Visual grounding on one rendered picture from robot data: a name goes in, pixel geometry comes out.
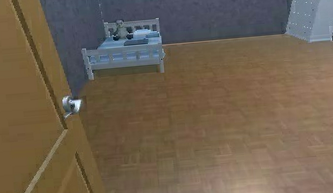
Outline grey teddy bear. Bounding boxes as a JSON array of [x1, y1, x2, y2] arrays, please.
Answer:
[[111, 18, 134, 42]]

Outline white chest of drawers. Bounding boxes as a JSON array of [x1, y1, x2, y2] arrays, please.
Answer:
[[282, 0, 333, 46]]

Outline dark grey closed laptop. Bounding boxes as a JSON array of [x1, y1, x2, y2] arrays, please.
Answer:
[[122, 37, 151, 47]]

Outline white pillow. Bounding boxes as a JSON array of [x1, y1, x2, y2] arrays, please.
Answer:
[[133, 28, 153, 39]]

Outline white bed with blue mattress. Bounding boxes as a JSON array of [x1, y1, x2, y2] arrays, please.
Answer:
[[78, 17, 169, 82]]

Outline silver round door handle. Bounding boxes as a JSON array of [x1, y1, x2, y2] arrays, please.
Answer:
[[61, 94, 85, 119]]

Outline brown wooden room door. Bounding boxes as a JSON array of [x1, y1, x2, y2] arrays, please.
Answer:
[[0, 0, 108, 193]]

